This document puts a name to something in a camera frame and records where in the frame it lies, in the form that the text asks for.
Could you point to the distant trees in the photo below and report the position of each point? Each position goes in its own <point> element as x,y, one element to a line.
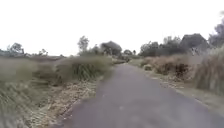
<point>111,48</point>

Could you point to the tall thin tree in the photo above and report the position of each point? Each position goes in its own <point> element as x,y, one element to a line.
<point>83,43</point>

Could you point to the grey asphalt path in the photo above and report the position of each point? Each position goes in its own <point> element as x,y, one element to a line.
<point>133,100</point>

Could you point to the mulch strip with dry leaves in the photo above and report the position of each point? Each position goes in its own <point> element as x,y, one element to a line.
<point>66,98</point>
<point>190,90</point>

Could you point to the row of dark trees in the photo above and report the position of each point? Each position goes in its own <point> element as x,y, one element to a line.
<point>166,46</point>

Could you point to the row of grassy bushes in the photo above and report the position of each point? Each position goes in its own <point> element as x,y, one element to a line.
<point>46,76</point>

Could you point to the building with dark roof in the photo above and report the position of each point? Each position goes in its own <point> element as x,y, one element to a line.
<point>194,42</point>

